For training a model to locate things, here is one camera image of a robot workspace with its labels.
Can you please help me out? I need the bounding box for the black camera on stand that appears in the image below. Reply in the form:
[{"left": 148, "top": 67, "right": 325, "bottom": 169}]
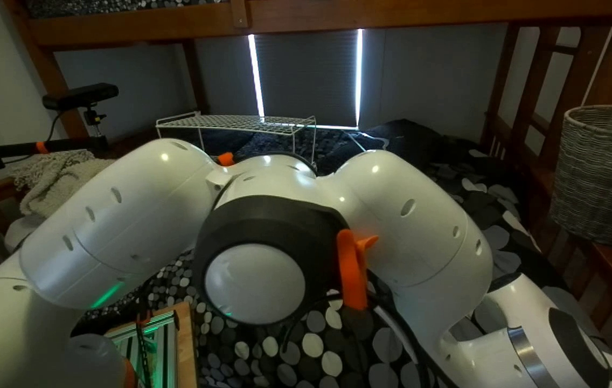
[{"left": 0, "top": 82, "right": 121, "bottom": 179}]

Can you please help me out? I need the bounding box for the wooden bunk bed frame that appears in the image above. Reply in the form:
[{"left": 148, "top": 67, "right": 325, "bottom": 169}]
[{"left": 0, "top": 0, "right": 612, "bottom": 326}]

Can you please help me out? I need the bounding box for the dark window blind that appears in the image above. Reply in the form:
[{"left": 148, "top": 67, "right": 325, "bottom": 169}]
[{"left": 246, "top": 28, "right": 367, "bottom": 127}]

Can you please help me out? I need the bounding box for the beige knitted throw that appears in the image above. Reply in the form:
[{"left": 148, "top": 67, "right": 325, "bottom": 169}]
[{"left": 5, "top": 149, "right": 109, "bottom": 252}]

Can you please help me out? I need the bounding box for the white wire shelf rack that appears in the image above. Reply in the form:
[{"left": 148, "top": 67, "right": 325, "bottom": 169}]
[{"left": 155, "top": 112, "right": 391, "bottom": 175}]

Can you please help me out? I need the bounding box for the black grey spotted blanket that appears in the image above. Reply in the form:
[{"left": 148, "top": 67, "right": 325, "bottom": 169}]
[{"left": 74, "top": 138, "right": 612, "bottom": 388}]

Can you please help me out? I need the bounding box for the grey woven laundry basket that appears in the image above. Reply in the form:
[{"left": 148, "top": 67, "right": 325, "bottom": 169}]
[{"left": 549, "top": 105, "right": 612, "bottom": 245}]

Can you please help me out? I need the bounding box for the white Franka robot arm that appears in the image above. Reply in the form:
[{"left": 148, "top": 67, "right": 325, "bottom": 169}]
[{"left": 0, "top": 138, "right": 612, "bottom": 388}]

